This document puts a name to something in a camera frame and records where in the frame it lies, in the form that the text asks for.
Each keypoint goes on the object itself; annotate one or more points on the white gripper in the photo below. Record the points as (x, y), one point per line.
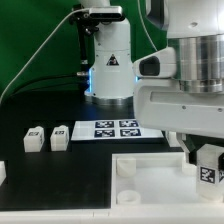
(197, 114)

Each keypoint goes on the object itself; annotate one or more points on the white square tabletop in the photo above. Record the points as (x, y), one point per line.
(149, 179)

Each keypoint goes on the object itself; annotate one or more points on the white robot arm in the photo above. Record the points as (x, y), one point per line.
(179, 88)

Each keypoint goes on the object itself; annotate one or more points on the marker sheet with tags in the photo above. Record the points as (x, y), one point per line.
(111, 130)

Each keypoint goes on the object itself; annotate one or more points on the white block left edge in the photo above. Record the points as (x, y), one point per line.
(2, 172)

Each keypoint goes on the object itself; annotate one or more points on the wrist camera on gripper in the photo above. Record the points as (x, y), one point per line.
(159, 65)

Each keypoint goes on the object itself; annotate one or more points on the grey camera on mount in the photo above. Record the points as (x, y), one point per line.
(106, 13)

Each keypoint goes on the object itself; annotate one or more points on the black camera stand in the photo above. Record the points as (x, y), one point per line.
(86, 27)

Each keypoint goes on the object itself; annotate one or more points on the white front rail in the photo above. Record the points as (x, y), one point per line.
(166, 215)

